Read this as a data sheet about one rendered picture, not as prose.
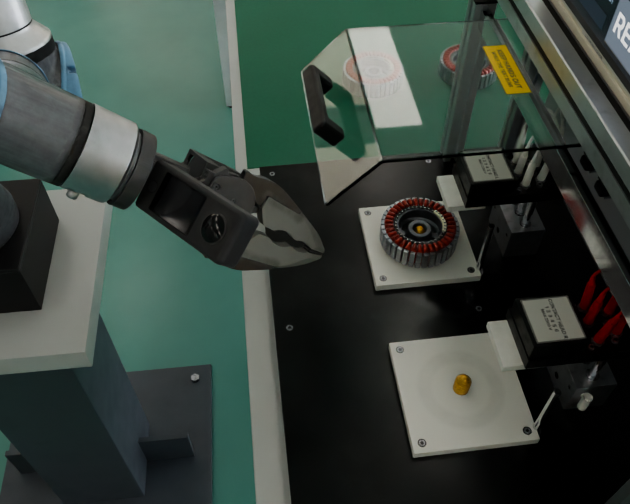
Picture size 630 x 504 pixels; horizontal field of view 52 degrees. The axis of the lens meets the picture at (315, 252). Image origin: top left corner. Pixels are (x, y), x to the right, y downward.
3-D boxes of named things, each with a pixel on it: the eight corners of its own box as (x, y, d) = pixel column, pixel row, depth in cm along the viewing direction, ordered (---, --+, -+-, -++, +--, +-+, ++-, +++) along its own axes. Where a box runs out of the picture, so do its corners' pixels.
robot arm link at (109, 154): (101, 110, 50) (57, 204, 51) (154, 136, 53) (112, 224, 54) (88, 97, 57) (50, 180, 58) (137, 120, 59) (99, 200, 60)
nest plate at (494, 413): (412, 458, 75) (414, 453, 74) (388, 347, 85) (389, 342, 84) (537, 443, 76) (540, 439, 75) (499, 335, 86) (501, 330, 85)
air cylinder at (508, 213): (502, 257, 95) (511, 232, 90) (487, 220, 99) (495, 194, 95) (536, 254, 95) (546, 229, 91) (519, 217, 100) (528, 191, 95)
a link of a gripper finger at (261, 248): (303, 238, 70) (230, 207, 65) (326, 257, 65) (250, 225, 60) (290, 264, 70) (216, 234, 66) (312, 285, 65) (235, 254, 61)
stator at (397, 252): (392, 276, 91) (394, 259, 88) (370, 219, 98) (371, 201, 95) (467, 262, 92) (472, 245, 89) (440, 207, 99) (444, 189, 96)
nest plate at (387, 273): (375, 291, 91) (376, 285, 90) (358, 213, 100) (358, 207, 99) (480, 280, 92) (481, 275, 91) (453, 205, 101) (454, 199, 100)
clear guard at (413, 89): (324, 206, 69) (325, 164, 64) (300, 73, 84) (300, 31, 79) (620, 180, 71) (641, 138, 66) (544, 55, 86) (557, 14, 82)
